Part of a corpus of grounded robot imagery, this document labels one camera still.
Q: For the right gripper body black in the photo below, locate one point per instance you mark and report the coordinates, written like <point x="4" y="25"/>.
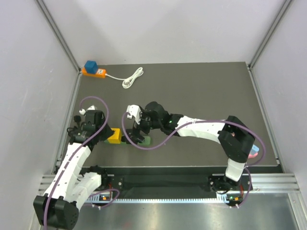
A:
<point x="147" y="124"/>

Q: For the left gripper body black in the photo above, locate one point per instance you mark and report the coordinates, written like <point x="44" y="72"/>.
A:
<point x="105" y="132"/>

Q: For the green power strip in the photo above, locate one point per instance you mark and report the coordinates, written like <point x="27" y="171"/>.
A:
<point x="146" y="142"/>

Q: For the black plug adapter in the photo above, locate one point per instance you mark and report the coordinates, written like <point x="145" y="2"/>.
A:
<point x="128" y="137"/>

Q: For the yellow plug adapter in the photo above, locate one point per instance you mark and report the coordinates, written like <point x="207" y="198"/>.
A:
<point x="116" y="137"/>

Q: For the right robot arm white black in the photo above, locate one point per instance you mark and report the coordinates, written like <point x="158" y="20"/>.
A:
<point x="231" y="134"/>

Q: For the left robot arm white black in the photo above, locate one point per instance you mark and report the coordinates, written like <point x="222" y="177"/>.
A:
<point x="60" y="204"/>

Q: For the light blue plug adapter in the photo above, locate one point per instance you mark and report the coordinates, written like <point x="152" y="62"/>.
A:
<point x="254" y="150"/>

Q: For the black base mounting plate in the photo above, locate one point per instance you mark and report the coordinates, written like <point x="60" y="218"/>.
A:
<point x="168" y="182"/>

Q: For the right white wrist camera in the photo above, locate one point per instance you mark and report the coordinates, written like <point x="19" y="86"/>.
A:
<point x="134" y="112"/>

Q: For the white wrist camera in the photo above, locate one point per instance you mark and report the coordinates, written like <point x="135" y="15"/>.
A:
<point x="83" y="111"/>
<point x="134" y="112"/>

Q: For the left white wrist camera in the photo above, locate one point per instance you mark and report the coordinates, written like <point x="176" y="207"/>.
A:
<point x="83" y="111"/>

